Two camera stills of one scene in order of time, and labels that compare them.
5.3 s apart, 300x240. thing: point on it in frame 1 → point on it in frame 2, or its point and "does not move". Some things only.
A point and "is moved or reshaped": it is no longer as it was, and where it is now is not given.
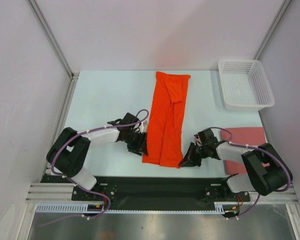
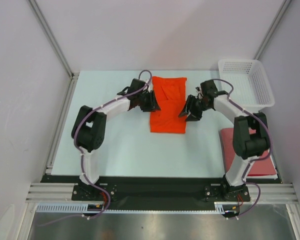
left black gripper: (140, 147) → (152, 105)
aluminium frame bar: (63, 192) does not move
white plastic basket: (244, 85) does not move
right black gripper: (190, 160) → (195, 116)
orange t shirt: (164, 134) is moved or reshaped
